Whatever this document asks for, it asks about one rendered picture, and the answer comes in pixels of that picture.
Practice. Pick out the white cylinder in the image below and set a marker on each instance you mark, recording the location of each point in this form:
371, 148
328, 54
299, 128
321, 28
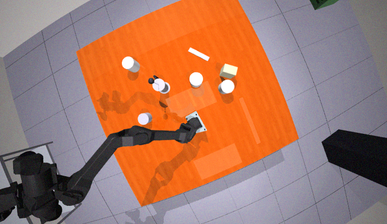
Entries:
130, 64
226, 86
144, 118
196, 79

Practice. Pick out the white flat bar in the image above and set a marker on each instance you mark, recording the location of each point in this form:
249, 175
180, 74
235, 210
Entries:
193, 51

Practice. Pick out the cream cube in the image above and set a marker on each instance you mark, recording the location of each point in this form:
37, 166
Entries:
228, 71

